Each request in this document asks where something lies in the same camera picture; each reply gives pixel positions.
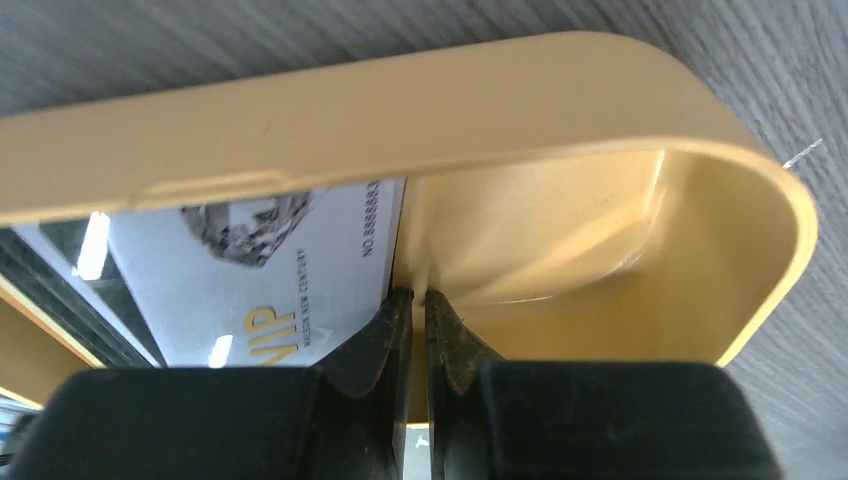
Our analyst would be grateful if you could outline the yellow oval card tray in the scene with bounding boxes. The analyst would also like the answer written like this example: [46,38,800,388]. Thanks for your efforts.
[1,32,819,418]

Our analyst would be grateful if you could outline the white VIP card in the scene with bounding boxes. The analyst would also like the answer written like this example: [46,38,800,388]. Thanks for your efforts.
[13,177,407,370]

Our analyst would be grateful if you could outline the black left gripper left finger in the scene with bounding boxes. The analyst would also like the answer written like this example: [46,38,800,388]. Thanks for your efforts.
[5,289,413,479]

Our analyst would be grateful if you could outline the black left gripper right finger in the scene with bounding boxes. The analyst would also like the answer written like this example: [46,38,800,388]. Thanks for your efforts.
[424,291,783,479]

